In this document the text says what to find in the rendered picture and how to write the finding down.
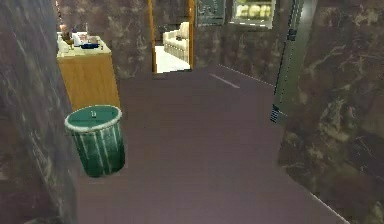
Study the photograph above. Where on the orange wooden door frame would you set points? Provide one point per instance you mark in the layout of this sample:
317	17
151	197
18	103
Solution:
152	36

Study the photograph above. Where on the cream sofa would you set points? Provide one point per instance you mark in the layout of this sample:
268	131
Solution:
176	41

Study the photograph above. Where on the dark framed picture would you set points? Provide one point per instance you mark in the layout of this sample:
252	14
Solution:
210	11

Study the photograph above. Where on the dark blue bowl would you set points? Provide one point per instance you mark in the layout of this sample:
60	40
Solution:
90	45

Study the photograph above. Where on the grey-green room door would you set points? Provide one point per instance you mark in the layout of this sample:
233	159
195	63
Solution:
291	63

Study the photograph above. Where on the white box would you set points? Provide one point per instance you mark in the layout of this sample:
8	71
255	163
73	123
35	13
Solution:
80	38

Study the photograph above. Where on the green striped bin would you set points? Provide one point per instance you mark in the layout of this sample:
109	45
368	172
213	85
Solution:
96	143

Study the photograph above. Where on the pale framed picture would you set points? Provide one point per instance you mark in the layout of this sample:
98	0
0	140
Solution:
254	11

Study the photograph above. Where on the brown figurine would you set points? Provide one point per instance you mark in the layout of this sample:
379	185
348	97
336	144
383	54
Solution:
67	37

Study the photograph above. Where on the wooden cabinet with pale top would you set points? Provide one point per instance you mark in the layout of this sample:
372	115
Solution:
88	78

